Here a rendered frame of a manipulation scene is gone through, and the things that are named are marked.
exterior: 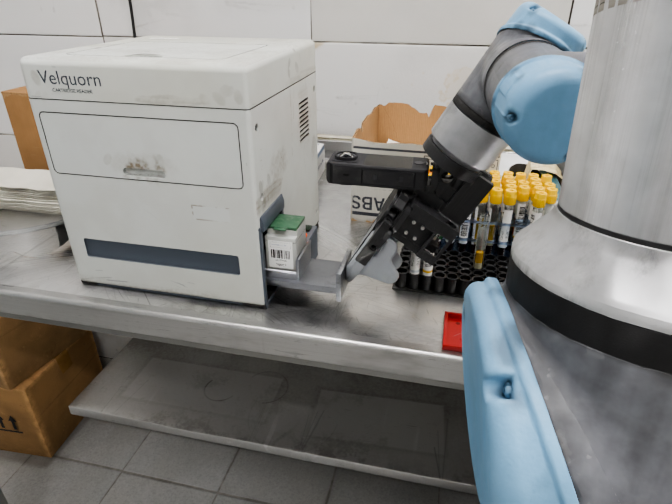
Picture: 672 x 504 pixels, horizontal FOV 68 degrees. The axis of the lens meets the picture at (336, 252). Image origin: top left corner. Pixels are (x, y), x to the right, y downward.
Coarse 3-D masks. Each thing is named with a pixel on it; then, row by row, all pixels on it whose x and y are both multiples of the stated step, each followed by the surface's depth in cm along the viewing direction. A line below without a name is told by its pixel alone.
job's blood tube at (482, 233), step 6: (480, 216) 65; (486, 216) 66; (480, 222) 66; (486, 222) 65; (480, 228) 66; (486, 228) 66; (480, 234) 66; (486, 234) 66; (480, 240) 67; (486, 240) 67; (480, 246) 67; (480, 252) 67; (474, 258) 69; (480, 258) 68; (474, 264) 69; (480, 264) 68
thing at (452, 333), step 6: (450, 312) 63; (444, 318) 62; (450, 318) 63; (456, 318) 63; (444, 324) 60; (450, 324) 61; (456, 324) 61; (444, 330) 59; (450, 330) 60; (456, 330) 60; (444, 336) 58; (450, 336) 59; (456, 336) 59; (444, 342) 57; (450, 342) 58; (456, 342) 58; (444, 348) 57; (450, 348) 57; (456, 348) 57
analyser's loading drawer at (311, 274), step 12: (264, 252) 63; (348, 252) 66; (300, 264) 63; (312, 264) 67; (324, 264) 67; (336, 264) 67; (276, 276) 64; (288, 276) 63; (300, 276) 64; (312, 276) 64; (324, 276) 64; (336, 276) 61; (300, 288) 64; (312, 288) 63; (324, 288) 62; (336, 288) 62; (336, 300) 63
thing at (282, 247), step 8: (304, 224) 65; (272, 232) 62; (280, 232) 62; (288, 232) 62; (296, 232) 62; (304, 232) 65; (272, 240) 62; (280, 240) 62; (288, 240) 61; (296, 240) 62; (304, 240) 65; (272, 248) 62; (280, 248) 62; (288, 248) 62; (296, 248) 62; (272, 256) 63; (280, 256) 63; (288, 256) 62; (296, 256) 63; (272, 264) 64; (280, 264) 63; (288, 264) 63
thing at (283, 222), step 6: (282, 216) 64; (288, 216) 64; (294, 216) 64; (300, 216) 64; (276, 222) 63; (282, 222) 63; (288, 222) 63; (294, 222) 63; (300, 222) 63; (276, 228) 61; (282, 228) 61; (288, 228) 62; (294, 228) 61
